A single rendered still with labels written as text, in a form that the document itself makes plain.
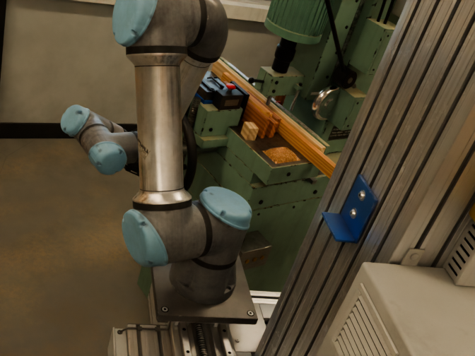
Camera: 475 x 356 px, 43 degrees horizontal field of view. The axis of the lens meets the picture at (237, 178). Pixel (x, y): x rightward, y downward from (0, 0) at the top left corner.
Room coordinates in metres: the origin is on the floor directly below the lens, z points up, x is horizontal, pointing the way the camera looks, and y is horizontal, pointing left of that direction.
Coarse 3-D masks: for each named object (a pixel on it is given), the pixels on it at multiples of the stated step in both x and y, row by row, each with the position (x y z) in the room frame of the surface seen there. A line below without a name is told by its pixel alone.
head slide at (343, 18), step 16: (336, 0) 1.82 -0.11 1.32; (352, 0) 1.83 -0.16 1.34; (336, 16) 1.81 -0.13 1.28; (352, 16) 1.85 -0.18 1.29; (304, 48) 1.86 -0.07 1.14; (320, 48) 1.82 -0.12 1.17; (304, 64) 1.84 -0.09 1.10; (320, 64) 1.81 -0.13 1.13; (304, 80) 1.83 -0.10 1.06; (320, 80) 1.83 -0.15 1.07; (304, 96) 1.81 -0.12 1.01
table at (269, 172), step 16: (240, 128) 1.67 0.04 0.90; (208, 144) 1.59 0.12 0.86; (224, 144) 1.63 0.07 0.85; (240, 144) 1.60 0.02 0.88; (256, 144) 1.60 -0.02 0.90; (272, 144) 1.63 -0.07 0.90; (288, 144) 1.67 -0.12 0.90; (256, 160) 1.54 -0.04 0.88; (304, 160) 1.60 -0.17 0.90; (272, 176) 1.50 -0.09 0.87; (288, 176) 1.55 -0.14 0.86; (304, 176) 1.60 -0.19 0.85
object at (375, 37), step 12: (372, 24) 1.82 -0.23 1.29; (384, 24) 1.83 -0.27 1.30; (360, 36) 1.83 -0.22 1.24; (372, 36) 1.80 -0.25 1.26; (384, 36) 1.79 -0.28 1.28; (360, 48) 1.82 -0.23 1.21; (372, 48) 1.79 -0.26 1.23; (384, 48) 1.80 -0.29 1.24; (360, 60) 1.81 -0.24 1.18; (372, 60) 1.78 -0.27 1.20; (372, 72) 1.79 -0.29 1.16
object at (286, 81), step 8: (264, 72) 1.76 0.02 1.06; (272, 72) 1.77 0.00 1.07; (288, 72) 1.81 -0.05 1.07; (296, 72) 1.83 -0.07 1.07; (264, 80) 1.76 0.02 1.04; (272, 80) 1.74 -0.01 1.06; (280, 80) 1.76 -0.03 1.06; (288, 80) 1.78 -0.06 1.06; (296, 80) 1.81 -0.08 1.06; (264, 88) 1.75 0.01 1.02; (272, 88) 1.74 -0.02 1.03; (280, 88) 1.77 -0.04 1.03; (288, 88) 1.79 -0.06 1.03; (272, 96) 1.79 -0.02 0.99
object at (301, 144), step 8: (224, 80) 1.95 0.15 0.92; (232, 80) 1.92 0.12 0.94; (264, 104) 1.81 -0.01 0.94; (280, 128) 1.72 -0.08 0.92; (288, 128) 1.70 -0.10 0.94; (288, 136) 1.69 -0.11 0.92; (296, 136) 1.67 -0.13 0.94; (296, 144) 1.66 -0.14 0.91; (304, 144) 1.64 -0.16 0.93; (304, 152) 1.63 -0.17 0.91; (312, 152) 1.61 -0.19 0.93; (320, 152) 1.61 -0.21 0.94; (312, 160) 1.60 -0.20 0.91; (320, 160) 1.58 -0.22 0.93; (328, 160) 1.57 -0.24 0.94; (320, 168) 1.57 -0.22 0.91; (328, 168) 1.55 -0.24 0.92; (328, 176) 1.55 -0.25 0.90
